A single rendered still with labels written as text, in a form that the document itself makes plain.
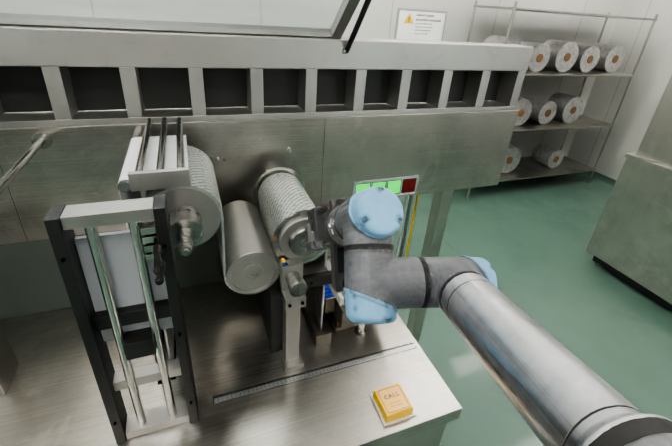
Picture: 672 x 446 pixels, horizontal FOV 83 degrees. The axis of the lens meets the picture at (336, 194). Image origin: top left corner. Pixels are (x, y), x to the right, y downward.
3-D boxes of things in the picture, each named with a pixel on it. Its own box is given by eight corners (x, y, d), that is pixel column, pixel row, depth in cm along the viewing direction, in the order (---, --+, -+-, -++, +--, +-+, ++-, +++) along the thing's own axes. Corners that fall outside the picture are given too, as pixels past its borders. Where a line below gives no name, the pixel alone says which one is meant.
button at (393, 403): (385, 423, 86) (387, 416, 85) (372, 396, 92) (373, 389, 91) (412, 414, 88) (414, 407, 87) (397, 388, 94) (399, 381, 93)
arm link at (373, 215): (357, 241, 51) (355, 180, 53) (332, 249, 61) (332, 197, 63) (409, 242, 53) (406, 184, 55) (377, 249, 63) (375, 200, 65)
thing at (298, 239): (294, 228, 84) (325, 229, 87) (291, 223, 85) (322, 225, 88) (287, 256, 86) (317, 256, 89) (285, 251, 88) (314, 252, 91)
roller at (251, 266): (228, 299, 88) (224, 256, 82) (218, 239, 109) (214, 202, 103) (279, 289, 92) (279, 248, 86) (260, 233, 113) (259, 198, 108)
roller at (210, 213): (151, 253, 77) (140, 191, 71) (156, 197, 98) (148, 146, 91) (223, 243, 82) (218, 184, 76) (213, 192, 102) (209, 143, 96)
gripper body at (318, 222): (339, 208, 81) (360, 196, 70) (346, 248, 79) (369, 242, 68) (304, 213, 78) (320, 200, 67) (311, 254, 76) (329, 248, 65)
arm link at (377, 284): (429, 323, 52) (423, 243, 54) (348, 325, 50) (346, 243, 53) (411, 319, 59) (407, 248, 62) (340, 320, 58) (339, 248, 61)
